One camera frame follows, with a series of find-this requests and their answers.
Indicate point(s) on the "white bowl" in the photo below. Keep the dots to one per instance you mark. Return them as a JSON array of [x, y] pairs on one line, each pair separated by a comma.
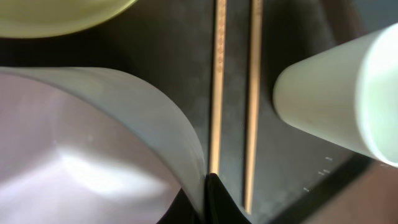
[[94, 145]]

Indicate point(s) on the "yellow plate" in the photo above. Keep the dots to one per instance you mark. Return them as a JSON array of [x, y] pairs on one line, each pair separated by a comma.
[[25, 19]]

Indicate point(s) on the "right wooden chopstick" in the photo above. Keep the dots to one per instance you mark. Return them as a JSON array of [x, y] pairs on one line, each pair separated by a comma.
[[252, 112]]

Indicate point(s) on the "wooden chopstick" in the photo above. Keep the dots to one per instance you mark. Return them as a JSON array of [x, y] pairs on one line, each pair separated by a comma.
[[252, 112], [217, 86]]

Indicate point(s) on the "left wooden chopstick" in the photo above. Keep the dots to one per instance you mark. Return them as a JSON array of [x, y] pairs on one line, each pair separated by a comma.
[[217, 86]]

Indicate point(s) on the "brown serving tray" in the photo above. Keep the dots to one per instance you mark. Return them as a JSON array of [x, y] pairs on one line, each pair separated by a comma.
[[170, 45]]

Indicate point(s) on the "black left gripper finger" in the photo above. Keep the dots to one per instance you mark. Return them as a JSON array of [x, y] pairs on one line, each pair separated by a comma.
[[219, 206]]

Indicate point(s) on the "pale green cup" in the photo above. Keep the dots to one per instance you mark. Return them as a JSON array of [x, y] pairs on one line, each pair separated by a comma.
[[346, 95]]

